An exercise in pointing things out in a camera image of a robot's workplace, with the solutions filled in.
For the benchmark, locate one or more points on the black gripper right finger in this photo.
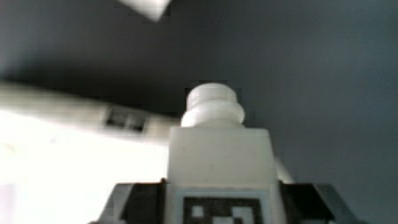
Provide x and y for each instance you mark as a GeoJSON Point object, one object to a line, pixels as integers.
{"type": "Point", "coordinates": [316, 205]}

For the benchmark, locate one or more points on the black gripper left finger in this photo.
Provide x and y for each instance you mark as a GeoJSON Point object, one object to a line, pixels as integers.
{"type": "Point", "coordinates": [136, 204]}

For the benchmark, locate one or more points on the white leg with tag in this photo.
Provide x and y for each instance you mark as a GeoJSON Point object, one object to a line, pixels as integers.
{"type": "Point", "coordinates": [223, 183]}

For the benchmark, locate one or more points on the white square table top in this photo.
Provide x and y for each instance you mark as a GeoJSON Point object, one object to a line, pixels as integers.
{"type": "Point", "coordinates": [79, 144]}

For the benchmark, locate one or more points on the white obstacle fence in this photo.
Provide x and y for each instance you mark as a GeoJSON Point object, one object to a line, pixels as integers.
{"type": "Point", "coordinates": [149, 7]}

